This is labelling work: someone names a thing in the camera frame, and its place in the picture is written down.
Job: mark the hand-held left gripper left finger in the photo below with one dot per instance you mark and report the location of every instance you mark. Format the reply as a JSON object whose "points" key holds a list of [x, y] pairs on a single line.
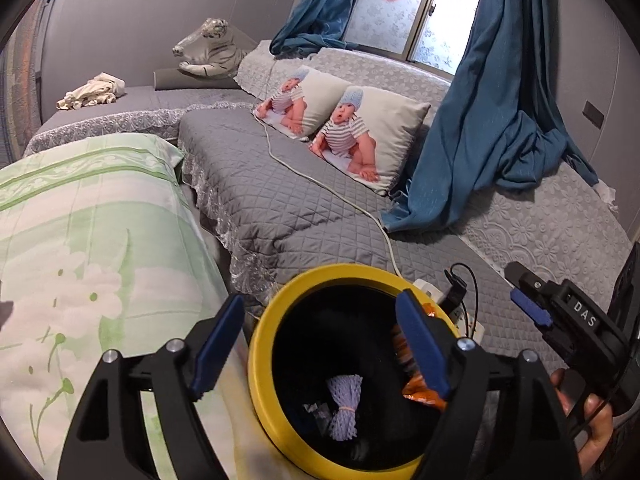
{"points": [[215, 350]]}

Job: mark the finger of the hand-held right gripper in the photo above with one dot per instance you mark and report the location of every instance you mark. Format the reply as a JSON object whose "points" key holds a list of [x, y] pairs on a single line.
{"points": [[517, 275], [530, 307]]}

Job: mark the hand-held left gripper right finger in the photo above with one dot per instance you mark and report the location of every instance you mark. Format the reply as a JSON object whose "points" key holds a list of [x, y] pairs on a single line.
{"points": [[420, 345]]}

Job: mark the orange snack wrapper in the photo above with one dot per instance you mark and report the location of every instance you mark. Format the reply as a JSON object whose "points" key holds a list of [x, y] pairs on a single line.
{"points": [[425, 395]]}

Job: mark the yellow rimmed black bin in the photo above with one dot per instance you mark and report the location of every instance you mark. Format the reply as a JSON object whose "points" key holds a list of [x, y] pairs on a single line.
{"points": [[260, 375]]}

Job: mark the purple foam net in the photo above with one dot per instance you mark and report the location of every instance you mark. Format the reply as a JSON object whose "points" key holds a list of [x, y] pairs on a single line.
{"points": [[345, 405]]}

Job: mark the person's right hand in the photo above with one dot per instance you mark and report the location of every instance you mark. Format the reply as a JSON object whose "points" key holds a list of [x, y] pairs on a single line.
{"points": [[595, 430]]}

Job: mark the white power strip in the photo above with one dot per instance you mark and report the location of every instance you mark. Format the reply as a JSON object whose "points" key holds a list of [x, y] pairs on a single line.
{"points": [[472, 327]]}

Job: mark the black charger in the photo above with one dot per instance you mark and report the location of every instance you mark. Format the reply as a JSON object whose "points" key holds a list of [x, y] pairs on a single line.
{"points": [[456, 297]]}

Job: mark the white crumpled paper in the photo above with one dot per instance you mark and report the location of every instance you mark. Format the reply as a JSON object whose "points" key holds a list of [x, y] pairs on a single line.
{"points": [[607, 194]]}

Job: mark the green floral blanket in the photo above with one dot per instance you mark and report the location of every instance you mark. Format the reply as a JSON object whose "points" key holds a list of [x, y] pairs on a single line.
{"points": [[100, 260]]}

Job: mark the long blue curtain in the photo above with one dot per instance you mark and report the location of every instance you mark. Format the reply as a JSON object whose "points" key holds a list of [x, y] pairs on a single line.
{"points": [[475, 135]]}

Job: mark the grey quilted sofa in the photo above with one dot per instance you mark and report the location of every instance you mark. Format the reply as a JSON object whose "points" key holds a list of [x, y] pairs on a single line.
{"points": [[300, 210]]}

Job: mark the baby print cushion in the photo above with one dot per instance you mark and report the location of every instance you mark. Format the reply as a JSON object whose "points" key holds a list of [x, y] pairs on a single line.
{"points": [[385, 120], [320, 90]]}

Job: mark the frosted window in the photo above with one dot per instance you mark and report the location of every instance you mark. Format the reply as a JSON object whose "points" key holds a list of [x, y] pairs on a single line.
{"points": [[430, 35]]}

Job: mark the grey bolster pillow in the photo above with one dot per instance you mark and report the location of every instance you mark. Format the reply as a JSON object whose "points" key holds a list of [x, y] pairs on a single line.
{"points": [[170, 80]]}

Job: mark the cream cloth pile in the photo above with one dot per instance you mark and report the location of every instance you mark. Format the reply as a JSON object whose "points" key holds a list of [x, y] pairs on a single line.
{"points": [[92, 91]]}

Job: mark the white tiger plush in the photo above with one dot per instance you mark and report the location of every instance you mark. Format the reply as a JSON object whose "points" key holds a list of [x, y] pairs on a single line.
{"points": [[215, 55]]}

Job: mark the short blue curtain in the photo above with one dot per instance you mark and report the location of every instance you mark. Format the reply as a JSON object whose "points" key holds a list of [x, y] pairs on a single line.
{"points": [[315, 10]]}

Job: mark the dark wall switch plate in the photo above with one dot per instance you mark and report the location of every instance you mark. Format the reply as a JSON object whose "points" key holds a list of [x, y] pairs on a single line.
{"points": [[593, 114]]}

